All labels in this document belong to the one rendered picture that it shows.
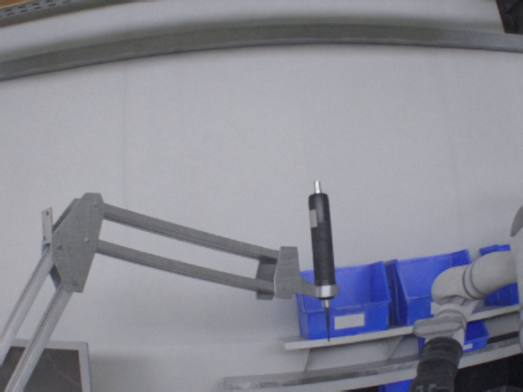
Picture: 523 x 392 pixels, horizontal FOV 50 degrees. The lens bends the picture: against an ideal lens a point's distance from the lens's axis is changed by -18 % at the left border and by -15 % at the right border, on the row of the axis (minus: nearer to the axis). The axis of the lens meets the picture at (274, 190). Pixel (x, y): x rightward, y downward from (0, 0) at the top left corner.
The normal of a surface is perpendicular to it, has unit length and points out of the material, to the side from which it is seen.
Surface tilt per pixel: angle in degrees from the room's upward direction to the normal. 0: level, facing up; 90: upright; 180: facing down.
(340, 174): 90
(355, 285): 90
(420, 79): 90
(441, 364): 44
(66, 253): 90
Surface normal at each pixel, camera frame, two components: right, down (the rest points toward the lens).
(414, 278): 0.06, -0.16
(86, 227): 0.63, -0.17
